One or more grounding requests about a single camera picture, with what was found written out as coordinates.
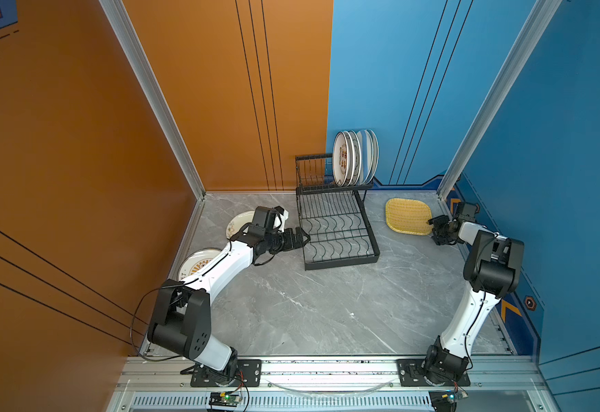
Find yellow woven square plate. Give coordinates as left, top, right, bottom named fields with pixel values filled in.
left=385, top=198, right=432, bottom=236

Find blue striped plate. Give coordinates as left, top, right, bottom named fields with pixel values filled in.
left=358, top=130, right=373, bottom=185
left=367, top=129, right=380, bottom=183

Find white plate red characters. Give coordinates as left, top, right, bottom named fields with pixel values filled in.
left=333, top=131, right=349, bottom=186

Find green cloud pattern plate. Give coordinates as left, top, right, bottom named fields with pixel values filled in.
left=351, top=131, right=364, bottom=185

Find red green rimmed plate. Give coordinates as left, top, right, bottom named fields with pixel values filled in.
left=346, top=130, right=355, bottom=186

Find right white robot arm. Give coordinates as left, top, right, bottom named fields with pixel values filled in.
left=422, top=203, right=525, bottom=386

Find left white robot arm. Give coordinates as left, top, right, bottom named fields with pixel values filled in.
left=147, top=206, right=310, bottom=379

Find cream floral plate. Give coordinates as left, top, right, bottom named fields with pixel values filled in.
left=226, top=210, right=255, bottom=239

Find orange sunburst plate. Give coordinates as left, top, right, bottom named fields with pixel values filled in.
left=177, top=248, right=221, bottom=282

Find green circuit board right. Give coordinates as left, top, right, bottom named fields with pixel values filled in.
left=429, top=391, right=469, bottom=412

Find green circuit board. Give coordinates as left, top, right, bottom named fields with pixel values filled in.
left=208, top=391, right=245, bottom=411
left=429, top=391, right=469, bottom=412

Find green circuit board left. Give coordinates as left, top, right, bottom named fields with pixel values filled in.
left=208, top=391, right=245, bottom=411

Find black wire dish rack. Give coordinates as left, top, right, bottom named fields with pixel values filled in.
left=295, top=154, right=380, bottom=271

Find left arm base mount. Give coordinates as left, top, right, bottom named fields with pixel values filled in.
left=190, top=358, right=262, bottom=388

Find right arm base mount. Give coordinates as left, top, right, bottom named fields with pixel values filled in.
left=396, top=358, right=472, bottom=387

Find aluminium front rail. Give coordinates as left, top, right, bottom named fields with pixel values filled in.
left=107, top=355, right=559, bottom=411

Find aluminium corner post right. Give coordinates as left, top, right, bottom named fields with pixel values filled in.
left=437, top=0, right=562, bottom=201

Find aluminium corner post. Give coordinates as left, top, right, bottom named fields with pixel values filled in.
left=437, top=0, right=562, bottom=201
left=99, top=0, right=206, bottom=201

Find aluminium corner post left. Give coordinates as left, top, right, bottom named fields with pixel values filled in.
left=99, top=0, right=206, bottom=201

